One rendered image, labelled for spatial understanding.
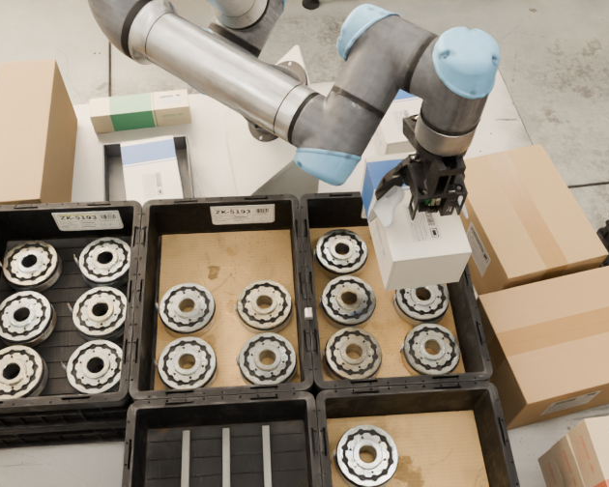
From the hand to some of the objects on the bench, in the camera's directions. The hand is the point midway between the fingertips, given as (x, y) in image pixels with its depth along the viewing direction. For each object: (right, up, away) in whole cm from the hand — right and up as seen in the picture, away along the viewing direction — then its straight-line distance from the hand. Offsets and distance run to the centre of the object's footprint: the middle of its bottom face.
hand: (413, 212), depth 106 cm
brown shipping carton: (+33, -30, +32) cm, 54 cm away
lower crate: (-62, -26, +30) cm, 74 cm away
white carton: (-52, +6, +51) cm, 73 cm away
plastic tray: (-53, +6, +51) cm, 74 cm away
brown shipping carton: (+28, -6, +47) cm, 55 cm away
